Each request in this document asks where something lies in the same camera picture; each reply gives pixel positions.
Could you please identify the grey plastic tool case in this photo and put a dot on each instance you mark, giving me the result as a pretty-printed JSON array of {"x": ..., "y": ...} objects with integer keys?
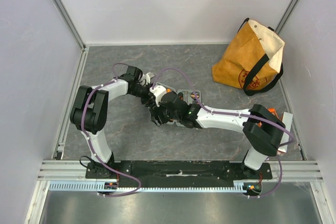
[{"x": 189, "y": 95}]

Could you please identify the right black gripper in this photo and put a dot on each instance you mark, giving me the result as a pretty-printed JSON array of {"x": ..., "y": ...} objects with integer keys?
[{"x": 163, "y": 114}]

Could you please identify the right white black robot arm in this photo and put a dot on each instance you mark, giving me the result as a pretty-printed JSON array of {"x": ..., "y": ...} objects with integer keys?
[{"x": 263, "y": 129}]

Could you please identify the orange printed box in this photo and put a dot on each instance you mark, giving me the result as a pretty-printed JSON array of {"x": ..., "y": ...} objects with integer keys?
[{"x": 273, "y": 112}]

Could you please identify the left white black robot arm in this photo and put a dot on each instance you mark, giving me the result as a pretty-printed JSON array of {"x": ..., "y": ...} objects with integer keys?
[{"x": 90, "y": 108}]

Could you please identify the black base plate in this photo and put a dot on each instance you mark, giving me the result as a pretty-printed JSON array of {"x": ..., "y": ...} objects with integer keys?
[{"x": 204, "y": 169}]

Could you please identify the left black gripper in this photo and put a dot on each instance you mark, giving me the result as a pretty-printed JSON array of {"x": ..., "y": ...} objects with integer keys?
[{"x": 148, "y": 100}]

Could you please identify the blue grey cable duct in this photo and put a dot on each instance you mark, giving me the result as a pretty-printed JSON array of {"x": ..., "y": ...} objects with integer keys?
[{"x": 95, "y": 186}]

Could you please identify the brown canvas tote bag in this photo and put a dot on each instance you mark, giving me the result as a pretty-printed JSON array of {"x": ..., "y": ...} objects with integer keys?
[{"x": 253, "y": 59}]

